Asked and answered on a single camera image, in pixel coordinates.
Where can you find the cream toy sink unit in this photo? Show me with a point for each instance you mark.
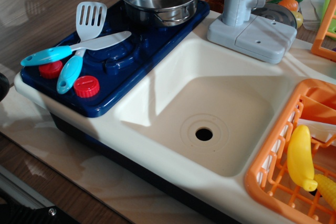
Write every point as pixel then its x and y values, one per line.
pixel 198 119

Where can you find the dark blue toy stove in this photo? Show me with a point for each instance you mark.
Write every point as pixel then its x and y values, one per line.
pixel 120 67

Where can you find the red stove knob right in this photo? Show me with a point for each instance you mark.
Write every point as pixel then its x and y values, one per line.
pixel 86 86

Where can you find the red stove knob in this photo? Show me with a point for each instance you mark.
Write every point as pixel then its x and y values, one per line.
pixel 86 86
pixel 51 70

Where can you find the red stove knob left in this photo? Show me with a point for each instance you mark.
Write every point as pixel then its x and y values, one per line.
pixel 51 70

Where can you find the grey toy faucet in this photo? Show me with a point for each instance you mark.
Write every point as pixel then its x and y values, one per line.
pixel 258 37

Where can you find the orange dish rack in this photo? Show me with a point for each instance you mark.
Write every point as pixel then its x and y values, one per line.
pixel 267 180

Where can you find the steel pot lid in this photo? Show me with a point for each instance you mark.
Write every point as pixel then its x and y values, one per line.
pixel 276 13

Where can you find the yellow toy banana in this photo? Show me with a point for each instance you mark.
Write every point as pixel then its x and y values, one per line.
pixel 299 159

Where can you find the yellow toy fruit piece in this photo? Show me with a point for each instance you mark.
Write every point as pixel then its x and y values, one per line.
pixel 299 18

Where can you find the orange toy carrot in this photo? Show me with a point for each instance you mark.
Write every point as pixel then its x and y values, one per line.
pixel 291 5

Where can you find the white plate in rack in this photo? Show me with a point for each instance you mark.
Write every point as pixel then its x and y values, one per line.
pixel 319 130

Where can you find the orange basket upper right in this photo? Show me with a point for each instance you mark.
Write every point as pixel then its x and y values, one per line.
pixel 326 29

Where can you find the black round object left edge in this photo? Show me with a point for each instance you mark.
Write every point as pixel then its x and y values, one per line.
pixel 4 86

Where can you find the yellow toy corn cob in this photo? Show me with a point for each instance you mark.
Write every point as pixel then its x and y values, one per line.
pixel 326 187

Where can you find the white slotted spatula blue handle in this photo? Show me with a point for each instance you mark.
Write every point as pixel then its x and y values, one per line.
pixel 90 18

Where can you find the white toy knife blue handle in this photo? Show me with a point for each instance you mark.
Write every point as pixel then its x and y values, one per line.
pixel 54 54

